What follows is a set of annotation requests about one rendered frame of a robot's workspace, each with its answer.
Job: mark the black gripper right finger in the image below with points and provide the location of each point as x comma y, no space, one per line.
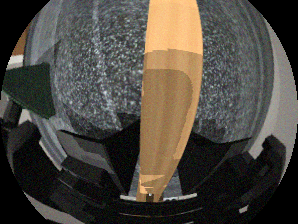
203,157

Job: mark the wooden post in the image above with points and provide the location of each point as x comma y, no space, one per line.
156,197

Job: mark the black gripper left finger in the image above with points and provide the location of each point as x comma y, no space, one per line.
117,153

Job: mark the light wooden board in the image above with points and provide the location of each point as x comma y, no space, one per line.
171,85

